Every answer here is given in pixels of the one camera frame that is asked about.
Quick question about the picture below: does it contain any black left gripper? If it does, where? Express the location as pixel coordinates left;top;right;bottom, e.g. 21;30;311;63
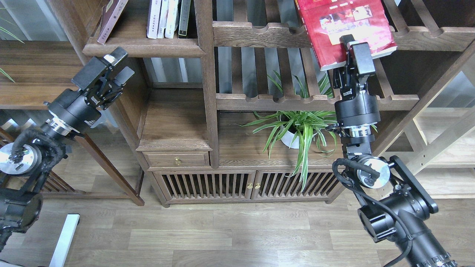
44;47;135;136

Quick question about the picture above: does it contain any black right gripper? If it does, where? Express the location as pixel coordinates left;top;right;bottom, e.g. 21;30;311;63
332;34;380;128

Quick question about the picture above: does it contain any red book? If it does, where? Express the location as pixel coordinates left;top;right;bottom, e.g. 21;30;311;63
295;0;397;71

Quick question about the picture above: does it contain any dark maroon book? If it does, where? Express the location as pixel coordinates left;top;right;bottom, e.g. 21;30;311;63
97;0;129;44

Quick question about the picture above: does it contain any white lavender book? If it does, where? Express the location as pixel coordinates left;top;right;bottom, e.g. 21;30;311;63
147;0;162;39

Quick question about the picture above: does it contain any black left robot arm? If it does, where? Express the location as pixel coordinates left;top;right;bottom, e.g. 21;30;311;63
0;47;134;248

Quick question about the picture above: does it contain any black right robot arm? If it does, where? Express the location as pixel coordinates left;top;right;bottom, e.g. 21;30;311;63
327;35;458;267

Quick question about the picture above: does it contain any white book middle upright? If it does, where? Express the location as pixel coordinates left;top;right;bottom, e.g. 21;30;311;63
164;0;180;39

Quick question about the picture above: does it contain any dark wooden side table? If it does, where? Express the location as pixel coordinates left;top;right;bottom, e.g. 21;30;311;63
1;40;144;206

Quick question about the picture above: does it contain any dark green upright book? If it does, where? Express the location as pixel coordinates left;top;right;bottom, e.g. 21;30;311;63
178;0;192;39

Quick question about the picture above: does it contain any green spider plant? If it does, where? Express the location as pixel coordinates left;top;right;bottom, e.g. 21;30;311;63
237;70;378;191

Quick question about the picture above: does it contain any small wooden drawer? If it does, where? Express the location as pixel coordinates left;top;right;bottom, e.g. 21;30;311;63
143;151;209;168

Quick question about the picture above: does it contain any white plant pot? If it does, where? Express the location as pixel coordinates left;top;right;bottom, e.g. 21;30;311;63
281;125;304;149

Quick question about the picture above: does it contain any green plant leaves left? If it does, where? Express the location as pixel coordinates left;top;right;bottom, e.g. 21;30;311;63
0;7;24;84

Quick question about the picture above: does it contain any dark wooden bookshelf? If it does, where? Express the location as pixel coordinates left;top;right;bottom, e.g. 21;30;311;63
49;0;474;207

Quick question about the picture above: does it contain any dark slatted wooden bench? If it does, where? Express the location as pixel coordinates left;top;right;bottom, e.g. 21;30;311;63
0;128;87;198

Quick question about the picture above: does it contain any light wooden rack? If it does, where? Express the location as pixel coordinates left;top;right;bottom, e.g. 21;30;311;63
383;56;475;199

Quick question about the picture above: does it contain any left slatted cabinet door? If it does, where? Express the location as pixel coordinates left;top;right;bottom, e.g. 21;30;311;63
153;171;256;204

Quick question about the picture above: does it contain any slatted cabinet door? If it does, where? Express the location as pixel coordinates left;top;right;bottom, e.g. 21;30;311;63
153;171;256;204
250;169;344;204

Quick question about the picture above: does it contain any right slatted cabinet door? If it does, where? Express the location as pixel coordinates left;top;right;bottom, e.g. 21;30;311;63
250;169;344;204

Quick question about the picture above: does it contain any white metal base bar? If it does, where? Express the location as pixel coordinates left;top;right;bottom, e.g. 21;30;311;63
49;213;80;267

